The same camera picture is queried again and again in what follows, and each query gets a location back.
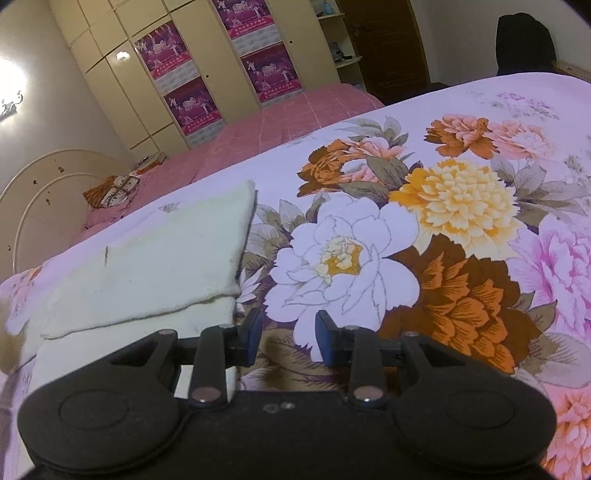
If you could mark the black chair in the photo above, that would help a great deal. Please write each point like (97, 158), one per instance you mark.
(525, 44)

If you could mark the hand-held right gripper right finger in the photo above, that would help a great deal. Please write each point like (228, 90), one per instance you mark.
(323, 340)

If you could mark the cream open shelf unit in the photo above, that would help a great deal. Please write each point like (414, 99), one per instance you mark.
(351, 69)

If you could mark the bright wall lamp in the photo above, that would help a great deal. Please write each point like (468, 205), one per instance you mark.
(10, 87)

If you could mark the floral bedsheet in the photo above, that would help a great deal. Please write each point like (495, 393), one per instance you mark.
(461, 277)

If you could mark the pink checked blanket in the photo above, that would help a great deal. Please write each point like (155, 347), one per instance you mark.
(277, 124)

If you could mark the teal item on shelf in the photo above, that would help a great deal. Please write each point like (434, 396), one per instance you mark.
(323, 7)

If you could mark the dark items on shelf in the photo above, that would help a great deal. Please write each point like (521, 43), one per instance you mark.
(341, 53)

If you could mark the purple wall poster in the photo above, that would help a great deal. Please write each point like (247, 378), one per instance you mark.
(164, 50)
(271, 74)
(195, 107)
(242, 16)

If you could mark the book on nightstand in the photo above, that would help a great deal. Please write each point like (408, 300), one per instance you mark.
(152, 159)

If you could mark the wooden furniture edge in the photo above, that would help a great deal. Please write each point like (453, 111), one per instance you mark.
(575, 70)

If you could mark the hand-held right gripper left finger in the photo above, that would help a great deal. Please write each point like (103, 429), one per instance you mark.
(253, 333)

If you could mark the cream wardrobe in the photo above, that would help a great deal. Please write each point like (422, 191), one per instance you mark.
(115, 92)

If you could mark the cream small garment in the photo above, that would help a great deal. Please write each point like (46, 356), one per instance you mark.
(157, 263)

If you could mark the orange patterned pillow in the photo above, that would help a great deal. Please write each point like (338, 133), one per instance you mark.
(113, 191)

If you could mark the dark wooden door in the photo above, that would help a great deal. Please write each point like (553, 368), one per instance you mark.
(388, 50)

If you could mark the cream round headboard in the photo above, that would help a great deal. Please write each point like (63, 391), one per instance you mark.
(41, 203)

